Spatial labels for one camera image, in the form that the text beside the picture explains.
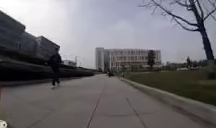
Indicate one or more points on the dark vehicle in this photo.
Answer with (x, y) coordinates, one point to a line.
(110, 73)

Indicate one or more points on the white building with many windows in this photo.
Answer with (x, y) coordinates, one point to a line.
(129, 58)

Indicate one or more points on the low pale building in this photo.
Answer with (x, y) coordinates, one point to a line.
(70, 62)

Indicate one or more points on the grey concrete slab path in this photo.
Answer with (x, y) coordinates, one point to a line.
(102, 103)

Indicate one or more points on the dark evergreen tree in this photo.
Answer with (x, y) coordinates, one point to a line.
(151, 59)

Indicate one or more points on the person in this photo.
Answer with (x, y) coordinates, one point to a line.
(55, 65)

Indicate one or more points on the pale concrete kerb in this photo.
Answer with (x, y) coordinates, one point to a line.
(169, 96)

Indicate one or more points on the grass verge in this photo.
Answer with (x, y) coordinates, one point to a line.
(182, 83)

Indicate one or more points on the dark low hedge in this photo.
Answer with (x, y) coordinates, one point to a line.
(29, 68)

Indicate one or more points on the dark glass building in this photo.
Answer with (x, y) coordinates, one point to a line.
(29, 45)

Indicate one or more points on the bare tree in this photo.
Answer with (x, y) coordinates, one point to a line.
(206, 41)

